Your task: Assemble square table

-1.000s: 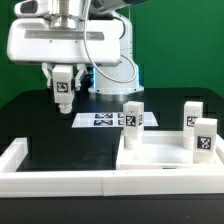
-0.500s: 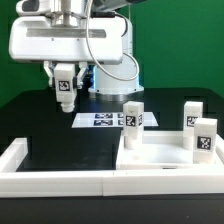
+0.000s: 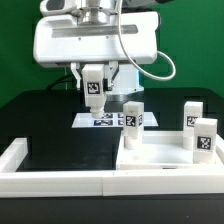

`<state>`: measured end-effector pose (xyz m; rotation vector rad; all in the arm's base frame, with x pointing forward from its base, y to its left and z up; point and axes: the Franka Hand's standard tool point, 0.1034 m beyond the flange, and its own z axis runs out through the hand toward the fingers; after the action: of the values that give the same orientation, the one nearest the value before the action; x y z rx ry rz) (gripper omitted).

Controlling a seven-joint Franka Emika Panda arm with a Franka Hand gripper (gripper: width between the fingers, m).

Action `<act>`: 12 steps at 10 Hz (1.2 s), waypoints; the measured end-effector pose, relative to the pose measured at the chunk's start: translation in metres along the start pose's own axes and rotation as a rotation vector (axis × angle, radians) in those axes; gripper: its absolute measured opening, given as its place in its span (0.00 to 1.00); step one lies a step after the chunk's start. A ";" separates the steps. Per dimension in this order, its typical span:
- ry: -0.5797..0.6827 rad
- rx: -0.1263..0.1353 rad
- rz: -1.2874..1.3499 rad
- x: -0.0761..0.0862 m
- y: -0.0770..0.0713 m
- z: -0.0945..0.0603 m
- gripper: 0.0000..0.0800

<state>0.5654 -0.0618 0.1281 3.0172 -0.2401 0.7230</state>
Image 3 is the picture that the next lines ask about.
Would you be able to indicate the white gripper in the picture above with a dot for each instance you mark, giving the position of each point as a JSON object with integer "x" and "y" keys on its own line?
{"x": 59, "y": 41}

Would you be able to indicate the white square tabletop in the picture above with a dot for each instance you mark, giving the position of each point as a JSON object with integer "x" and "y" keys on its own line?
{"x": 160, "y": 150}

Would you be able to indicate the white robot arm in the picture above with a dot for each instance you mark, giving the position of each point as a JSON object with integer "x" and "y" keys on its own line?
{"x": 99, "y": 12}

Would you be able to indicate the white marker sheet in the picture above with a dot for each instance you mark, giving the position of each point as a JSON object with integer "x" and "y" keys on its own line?
{"x": 115, "y": 119}

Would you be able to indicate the white U-shaped fence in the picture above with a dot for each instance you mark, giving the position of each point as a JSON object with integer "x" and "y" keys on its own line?
{"x": 101, "y": 183}

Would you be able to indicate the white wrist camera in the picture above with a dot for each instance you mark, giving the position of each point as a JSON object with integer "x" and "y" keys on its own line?
{"x": 57, "y": 7}

